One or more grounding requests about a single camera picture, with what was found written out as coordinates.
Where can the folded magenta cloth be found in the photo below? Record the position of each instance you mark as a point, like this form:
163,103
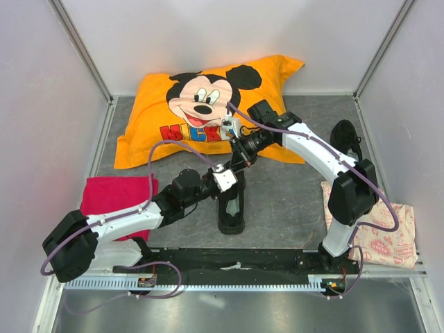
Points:
107,194

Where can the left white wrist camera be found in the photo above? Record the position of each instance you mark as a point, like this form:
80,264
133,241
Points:
223,177

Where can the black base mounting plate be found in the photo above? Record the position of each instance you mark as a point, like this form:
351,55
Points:
231,265

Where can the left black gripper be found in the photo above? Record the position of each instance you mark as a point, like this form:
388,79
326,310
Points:
211,175

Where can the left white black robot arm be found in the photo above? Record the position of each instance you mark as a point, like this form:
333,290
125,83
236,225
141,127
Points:
74,243

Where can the black sneaker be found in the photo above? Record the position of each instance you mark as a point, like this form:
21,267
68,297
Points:
345,139
230,204

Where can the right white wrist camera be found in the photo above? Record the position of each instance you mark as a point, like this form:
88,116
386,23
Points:
231,126

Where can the grey slotted cable duct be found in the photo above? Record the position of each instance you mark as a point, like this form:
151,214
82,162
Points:
122,283

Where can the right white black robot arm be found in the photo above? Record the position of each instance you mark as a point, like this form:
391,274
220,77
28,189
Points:
353,183

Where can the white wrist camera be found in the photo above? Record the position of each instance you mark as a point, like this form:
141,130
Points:
223,177
231,126

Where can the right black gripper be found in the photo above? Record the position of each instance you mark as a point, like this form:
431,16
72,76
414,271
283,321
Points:
238,162

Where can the orange Mickey Mouse pillow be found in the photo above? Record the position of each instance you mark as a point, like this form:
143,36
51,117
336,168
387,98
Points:
189,108

